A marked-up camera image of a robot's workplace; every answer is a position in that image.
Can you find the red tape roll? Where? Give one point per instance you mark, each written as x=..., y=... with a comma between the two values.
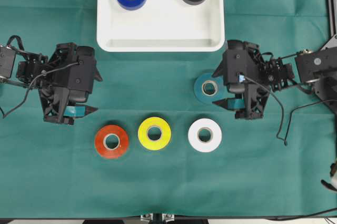
x=101, y=146

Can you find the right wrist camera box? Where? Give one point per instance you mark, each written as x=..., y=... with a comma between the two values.
x=234, y=64

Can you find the green table cloth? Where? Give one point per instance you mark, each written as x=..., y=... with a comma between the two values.
x=267, y=167

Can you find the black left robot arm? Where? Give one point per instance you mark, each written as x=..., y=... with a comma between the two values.
x=13, y=53

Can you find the yellow tape roll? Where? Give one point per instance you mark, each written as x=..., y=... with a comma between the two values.
x=154, y=122

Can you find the white tape roll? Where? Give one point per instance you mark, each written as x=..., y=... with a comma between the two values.
x=215, y=132

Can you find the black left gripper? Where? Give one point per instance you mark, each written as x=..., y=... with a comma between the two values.
x=37, y=72

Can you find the teal tape roll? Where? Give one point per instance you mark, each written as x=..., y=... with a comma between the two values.
x=202, y=81

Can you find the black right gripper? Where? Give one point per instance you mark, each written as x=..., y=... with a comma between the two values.
x=264, y=74

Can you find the white plastic tray case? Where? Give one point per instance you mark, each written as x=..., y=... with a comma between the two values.
x=161, y=26

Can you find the metal table clamp bracket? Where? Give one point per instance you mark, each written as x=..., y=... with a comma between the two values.
x=158, y=218

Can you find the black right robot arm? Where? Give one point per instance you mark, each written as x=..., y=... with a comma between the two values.
x=315, y=74

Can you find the white object at edge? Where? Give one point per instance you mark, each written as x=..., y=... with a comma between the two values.
x=332, y=184

